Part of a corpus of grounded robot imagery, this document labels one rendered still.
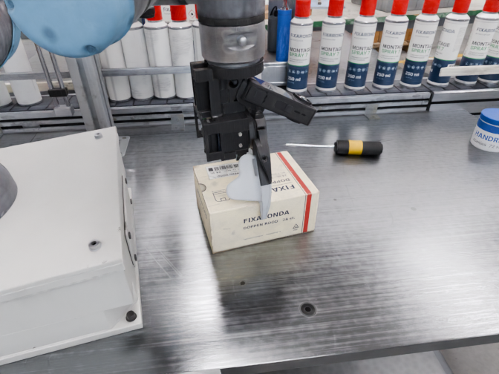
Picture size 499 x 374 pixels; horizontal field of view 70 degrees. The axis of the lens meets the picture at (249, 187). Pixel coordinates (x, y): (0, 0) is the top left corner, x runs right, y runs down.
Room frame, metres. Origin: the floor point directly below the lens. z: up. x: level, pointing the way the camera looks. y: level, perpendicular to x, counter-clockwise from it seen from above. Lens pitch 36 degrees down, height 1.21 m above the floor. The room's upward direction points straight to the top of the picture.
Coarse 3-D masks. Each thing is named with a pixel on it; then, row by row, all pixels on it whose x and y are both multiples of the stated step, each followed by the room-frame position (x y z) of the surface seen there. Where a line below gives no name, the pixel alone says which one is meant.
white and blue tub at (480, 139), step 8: (488, 112) 0.69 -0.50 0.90; (496, 112) 0.69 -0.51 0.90; (480, 120) 0.68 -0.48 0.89; (488, 120) 0.67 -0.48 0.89; (496, 120) 0.66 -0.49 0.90; (480, 128) 0.67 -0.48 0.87; (488, 128) 0.66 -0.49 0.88; (496, 128) 0.65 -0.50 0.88; (472, 136) 0.69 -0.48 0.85; (480, 136) 0.67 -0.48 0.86; (488, 136) 0.66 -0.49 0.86; (496, 136) 0.65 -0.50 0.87; (472, 144) 0.68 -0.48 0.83; (480, 144) 0.66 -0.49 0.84; (488, 144) 0.65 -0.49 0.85; (496, 144) 0.65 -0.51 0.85
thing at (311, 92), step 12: (312, 84) 0.91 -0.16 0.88; (336, 84) 0.91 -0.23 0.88; (396, 84) 0.91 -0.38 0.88; (48, 96) 0.83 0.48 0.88; (72, 96) 0.83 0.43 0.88; (312, 96) 0.83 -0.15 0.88; (324, 96) 0.84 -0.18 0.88; (0, 108) 0.76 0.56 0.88; (12, 108) 0.76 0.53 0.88; (24, 108) 0.76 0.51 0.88; (36, 108) 0.76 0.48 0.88; (48, 108) 0.76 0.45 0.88
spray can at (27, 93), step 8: (24, 48) 0.80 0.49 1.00; (16, 56) 0.78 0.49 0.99; (24, 56) 0.79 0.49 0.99; (8, 64) 0.77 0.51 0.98; (16, 64) 0.77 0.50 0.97; (24, 64) 0.78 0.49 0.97; (8, 72) 0.77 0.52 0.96; (16, 80) 0.77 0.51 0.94; (24, 80) 0.77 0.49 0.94; (32, 80) 0.79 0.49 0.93; (16, 88) 0.77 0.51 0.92; (24, 88) 0.77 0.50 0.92; (32, 88) 0.78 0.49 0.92; (16, 96) 0.77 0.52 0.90; (24, 96) 0.77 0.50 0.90; (32, 96) 0.78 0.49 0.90; (40, 96) 0.80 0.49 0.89; (24, 104) 0.77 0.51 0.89; (32, 104) 0.77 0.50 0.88
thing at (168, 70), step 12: (12, 72) 0.76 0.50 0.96; (24, 72) 0.76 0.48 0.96; (36, 72) 0.76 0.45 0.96; (60, 72) 0.76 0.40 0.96; (108, 72) 0.77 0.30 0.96; (120, 72) 0.78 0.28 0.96; (132, 72) 0.78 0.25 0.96; (144, 72) 0.78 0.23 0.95; (156, 72) 0.78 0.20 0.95; (168, 72) 0.79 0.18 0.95; (180, 72) 0.79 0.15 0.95
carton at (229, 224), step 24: (216, 168) 0.47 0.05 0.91; (288, 168) 0.47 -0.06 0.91; (216, 192) 0.41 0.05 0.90; (288, 192) 0.41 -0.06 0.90; (312, 192) 0.41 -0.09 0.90; (216, 216) 0.36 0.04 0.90; (240, 216) 0.37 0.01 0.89; (288, 216) 0.40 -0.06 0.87; (312, 216) 0.41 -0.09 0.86; (216, 240) 0.36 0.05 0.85; (240, 240) 0.37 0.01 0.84; (264, 240) 0.38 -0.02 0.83
